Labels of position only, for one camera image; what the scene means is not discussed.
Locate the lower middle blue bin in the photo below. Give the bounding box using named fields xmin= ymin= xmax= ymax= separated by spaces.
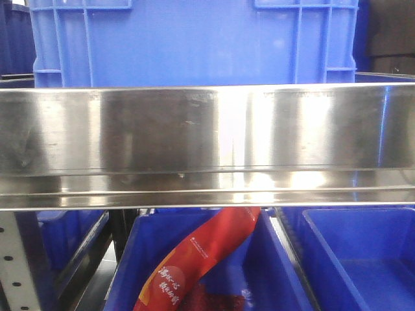
xmin=103 ymin=210 xmax=312 ymax=310

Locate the blue bin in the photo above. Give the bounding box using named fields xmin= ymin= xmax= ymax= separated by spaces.
xmin=302 ymin=207 xmax=414 ymax=310
xmin=103 ymin=210 xmax=312 ymax=310
xmin=36 ymin=210 xmax=108 ymax=271

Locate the lower left blue bin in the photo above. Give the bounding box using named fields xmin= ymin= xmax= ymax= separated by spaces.
xmin=36 ymin=210 xmax=108 ymax=271

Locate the lower right blue bin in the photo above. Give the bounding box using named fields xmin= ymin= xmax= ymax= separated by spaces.
xmin=302 ymin=207 xmax=414 ymax=310

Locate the red snack package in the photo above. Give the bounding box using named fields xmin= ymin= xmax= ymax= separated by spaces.
xmin=133 ymin=207 xmax=261 ymax=310

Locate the large light blue crate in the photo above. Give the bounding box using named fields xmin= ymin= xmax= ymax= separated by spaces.
xmin=29 ymin=1 xmax=358 ymax=87

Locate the stainless steel conveyor wall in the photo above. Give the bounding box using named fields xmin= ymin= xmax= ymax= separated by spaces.
xmin=1 ymin=83 xmax=414 ymax=211

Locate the white perforated rack post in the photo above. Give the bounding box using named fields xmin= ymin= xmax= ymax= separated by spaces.
xmin=1 ymin=211 xmax=42 ymax=310

